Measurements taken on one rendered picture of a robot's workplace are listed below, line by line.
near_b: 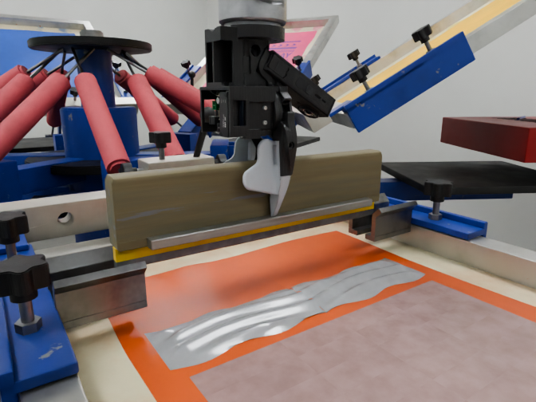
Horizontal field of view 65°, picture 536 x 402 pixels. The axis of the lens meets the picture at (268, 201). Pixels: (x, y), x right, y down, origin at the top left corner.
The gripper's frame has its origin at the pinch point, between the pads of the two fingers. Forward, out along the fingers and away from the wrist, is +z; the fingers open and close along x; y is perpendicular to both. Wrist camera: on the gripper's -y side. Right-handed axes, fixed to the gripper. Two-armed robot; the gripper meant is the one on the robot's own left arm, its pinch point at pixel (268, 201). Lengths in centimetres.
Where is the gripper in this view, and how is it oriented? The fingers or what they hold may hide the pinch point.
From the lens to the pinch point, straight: 52.7
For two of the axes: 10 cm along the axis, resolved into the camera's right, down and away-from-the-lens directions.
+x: 5.7, 2.1, -8.0
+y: -8.3, 1.4, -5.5
